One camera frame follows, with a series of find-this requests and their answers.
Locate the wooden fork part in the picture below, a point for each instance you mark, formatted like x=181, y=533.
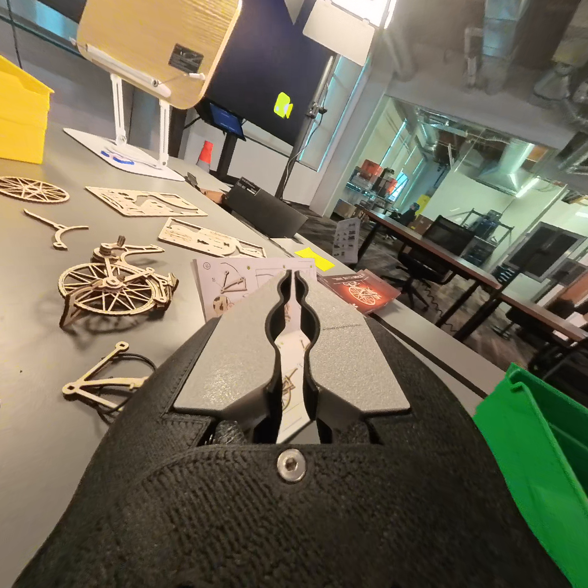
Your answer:
x=59, y=228

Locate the black light stand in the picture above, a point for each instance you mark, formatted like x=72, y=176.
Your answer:
x=298, y=151

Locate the yellow sticky note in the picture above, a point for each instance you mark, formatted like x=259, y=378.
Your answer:
x=314, y=258

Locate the wooden book stand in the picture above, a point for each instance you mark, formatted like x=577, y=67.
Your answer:
x=151, y=41

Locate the white instruction booklet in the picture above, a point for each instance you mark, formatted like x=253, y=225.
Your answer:
x=220, y=285

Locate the orange cone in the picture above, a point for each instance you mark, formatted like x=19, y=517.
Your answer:
x=205, y=156

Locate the white light panel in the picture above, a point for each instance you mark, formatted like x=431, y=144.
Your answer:
x=344, y=27

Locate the printed paper leaflet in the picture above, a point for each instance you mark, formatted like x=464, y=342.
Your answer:
x=347, y=241

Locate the small brown object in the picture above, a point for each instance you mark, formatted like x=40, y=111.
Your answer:
x=211, y=194

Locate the long brown table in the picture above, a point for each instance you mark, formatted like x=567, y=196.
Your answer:
x=436, y=255

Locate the green plastic bin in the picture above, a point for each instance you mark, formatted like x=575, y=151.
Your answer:
x=542, y=459

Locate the wooden spoked wheel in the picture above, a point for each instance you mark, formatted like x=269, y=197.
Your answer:
x=32, y=189

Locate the black rubber band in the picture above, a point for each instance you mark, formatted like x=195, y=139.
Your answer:
x=144, y=359

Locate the dark red product box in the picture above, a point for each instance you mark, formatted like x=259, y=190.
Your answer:
x=358, y=291

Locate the yellow plastic bin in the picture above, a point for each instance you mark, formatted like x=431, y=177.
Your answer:
x=23, y=119

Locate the black monitor stand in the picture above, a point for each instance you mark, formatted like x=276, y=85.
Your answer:
x=227, y=158

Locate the large black monitor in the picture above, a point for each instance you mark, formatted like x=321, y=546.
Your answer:
x=262, y=69

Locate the black flat box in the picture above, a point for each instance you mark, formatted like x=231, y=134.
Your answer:
x=266, y=211

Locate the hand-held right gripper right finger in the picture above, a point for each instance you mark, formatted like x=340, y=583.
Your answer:
x=353, y=367

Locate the wooden part sheet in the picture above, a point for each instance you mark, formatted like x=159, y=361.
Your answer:
x=138, y=202
x=206, y=239

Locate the metal storage shelf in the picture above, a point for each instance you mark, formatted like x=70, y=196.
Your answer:
x=374, y=183

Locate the wooden triangle frame part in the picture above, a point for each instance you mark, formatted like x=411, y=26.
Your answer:
x=92, y=381

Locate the small tablet screen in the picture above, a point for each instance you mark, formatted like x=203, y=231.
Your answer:
x=226, y=119

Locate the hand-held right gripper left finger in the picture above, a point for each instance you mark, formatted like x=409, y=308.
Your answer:
x=225, y=363

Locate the wooden bicycle model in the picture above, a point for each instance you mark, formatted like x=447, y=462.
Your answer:
x=110, y=285

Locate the black office chair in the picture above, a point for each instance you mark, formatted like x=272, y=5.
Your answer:
x=441, y=248

